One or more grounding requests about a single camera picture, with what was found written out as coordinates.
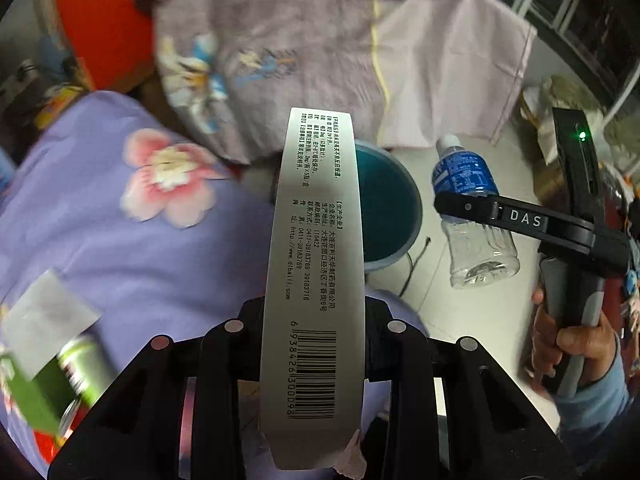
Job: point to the teal plastic trash bucket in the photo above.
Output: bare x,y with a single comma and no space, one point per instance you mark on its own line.
391,207

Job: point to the purple floral bedsheet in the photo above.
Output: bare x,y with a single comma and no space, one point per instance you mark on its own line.
154,234

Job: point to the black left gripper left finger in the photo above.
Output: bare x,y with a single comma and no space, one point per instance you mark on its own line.
133,431

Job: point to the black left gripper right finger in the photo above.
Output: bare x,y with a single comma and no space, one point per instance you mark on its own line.
454,412

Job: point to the long white medicine box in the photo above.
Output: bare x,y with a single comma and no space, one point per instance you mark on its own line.
314,332

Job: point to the green cardboard box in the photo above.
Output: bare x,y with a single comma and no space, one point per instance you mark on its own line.
42,321

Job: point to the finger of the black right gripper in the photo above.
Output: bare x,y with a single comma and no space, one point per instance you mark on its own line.
515,222

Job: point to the grey striped cloth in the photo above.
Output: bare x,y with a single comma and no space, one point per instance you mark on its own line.
406,71

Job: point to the right hand on handle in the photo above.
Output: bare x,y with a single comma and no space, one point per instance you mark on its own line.
598,345

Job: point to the blue sleeve forearm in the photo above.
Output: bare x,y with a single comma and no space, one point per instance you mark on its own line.
593,417

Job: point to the red snack bag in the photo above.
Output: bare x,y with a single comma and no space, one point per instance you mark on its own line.
48,446

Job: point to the red gift box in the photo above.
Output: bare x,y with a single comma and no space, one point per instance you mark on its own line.
112,40

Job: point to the green white drink can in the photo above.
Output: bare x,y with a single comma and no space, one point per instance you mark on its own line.
89,373

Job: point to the clear plastic water bottle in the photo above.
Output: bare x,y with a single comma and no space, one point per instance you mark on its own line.
480,254

